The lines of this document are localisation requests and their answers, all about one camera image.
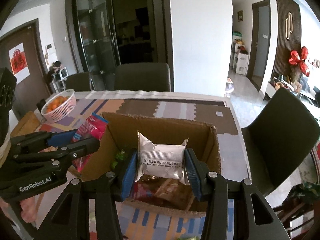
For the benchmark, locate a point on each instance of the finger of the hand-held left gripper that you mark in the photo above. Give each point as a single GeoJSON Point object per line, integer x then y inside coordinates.
{"type": "Point", "coordinates": [82, 146]}
{"type": "Point", "coordinates": [62, 137]}

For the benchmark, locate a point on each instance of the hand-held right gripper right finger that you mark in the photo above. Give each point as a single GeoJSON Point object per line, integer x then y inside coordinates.
{"type": "Point", "coordinates": [193, 172]}

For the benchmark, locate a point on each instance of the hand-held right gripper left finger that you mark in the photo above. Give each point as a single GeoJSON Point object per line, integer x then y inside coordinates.
{"type": "Point", "coordinates": [128, 172]}

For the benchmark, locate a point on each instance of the green toy candy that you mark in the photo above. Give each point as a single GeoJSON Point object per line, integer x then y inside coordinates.
{"type": "Point", "coordinates": [120, 157]}

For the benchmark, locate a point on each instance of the pink snack packet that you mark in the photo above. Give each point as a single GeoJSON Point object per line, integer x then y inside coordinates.
{"type": "Point", "coordinates": [90, 128]}

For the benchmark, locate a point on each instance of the pale pillow snack packet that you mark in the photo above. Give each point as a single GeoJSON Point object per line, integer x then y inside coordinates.
{"type": "Point", "coordinates": [162, 160]}

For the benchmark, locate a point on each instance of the brown cardboard box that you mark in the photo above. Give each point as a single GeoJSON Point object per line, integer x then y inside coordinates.
{"type": "Point", "coordinates": [162, 127]}

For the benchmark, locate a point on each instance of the person's left hand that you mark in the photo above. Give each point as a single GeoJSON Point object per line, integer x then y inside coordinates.
{"type": "Point", "coordinates": [28, 211]}

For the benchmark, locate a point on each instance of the white basket of oranges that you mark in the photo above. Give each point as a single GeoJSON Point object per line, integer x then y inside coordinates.
{"type": "Point", "coordinates": [65, 111]}

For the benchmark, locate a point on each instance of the pile of oranges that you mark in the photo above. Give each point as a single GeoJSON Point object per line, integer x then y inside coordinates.
{"type": "Point", "coordinates": [56, 103]}

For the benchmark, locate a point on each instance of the yellow wooden crate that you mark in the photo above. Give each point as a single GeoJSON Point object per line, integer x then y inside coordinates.
{"type": "Point", "coordinates": [27, 123]}

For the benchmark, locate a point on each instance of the white small stool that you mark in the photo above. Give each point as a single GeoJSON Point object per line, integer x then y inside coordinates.
{"type": "Point", "coordinates": [62, 76]}

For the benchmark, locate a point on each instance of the white and green snack packet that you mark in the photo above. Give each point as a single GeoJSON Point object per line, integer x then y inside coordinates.
{"type": "Point", "coordinates": [188, 237]}

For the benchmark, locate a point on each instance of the black soft toy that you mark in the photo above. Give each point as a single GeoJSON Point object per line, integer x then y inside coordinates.
{"type": "Point", "coordinates": [55, 68]}

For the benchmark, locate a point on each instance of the brown entry door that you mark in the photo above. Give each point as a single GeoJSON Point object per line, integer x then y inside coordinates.
{"type": "Point", "coordinates": [35, 62]}

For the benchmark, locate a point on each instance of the red and white door poster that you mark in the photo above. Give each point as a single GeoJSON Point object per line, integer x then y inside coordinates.
{"type": "Point", "coordinates": [19, 60]}

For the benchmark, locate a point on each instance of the clear plastic bag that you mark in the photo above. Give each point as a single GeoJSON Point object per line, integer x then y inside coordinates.
{"type": "Point", "coordinates": [229, 87]}

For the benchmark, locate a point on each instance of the wooden chair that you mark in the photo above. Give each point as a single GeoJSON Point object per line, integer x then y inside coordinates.
{"type": "Point", "coordinates": [281, 211]}

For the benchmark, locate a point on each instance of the large dark dining chair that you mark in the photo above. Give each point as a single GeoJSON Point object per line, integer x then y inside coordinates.
{"type": "Point", "coordinates": [282, 130]}

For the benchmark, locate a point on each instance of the green patterned cloth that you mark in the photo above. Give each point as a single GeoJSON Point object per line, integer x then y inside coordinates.
{"type": "Point", "coordinates": [302, 192]}

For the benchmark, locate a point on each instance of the white low cabinet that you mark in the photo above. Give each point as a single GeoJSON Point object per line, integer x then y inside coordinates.
{"type": "Point", "coordinates": [271, 91]}

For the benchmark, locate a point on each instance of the dark glass sliding door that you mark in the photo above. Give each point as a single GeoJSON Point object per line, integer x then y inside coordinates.
{"type": "Point", "coordinates": [100, 30]}

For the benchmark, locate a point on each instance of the white shelf unit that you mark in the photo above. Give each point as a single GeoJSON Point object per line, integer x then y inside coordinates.
{"type": "Point", "coordinates": [241, 60]}

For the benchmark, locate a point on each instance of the grey hallway door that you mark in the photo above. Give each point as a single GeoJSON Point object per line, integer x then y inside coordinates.
{"type": "Point", "coordinates": [261, 42]}

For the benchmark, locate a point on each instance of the red foil balloons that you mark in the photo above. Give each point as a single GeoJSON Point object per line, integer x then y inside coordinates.
{"type": "Point", "coordinates": [298, 60]}

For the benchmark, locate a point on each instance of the white wall intercom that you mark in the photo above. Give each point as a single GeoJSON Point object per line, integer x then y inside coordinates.
{"type": "Point", "coordinates": [49, 48]}

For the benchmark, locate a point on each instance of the brown slatted wall panel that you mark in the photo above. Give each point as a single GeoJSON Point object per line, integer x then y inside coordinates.
{"type": "Point", "coordinates": [280, 55]}

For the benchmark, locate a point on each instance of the small framed wall picture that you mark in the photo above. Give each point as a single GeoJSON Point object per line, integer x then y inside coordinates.
{"type": "Point", "coordinates": [240, 15]}

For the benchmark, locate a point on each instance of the gold wall ornament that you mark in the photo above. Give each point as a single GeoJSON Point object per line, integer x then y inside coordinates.
{"type": "Point", "coordinates": [289, 26]}

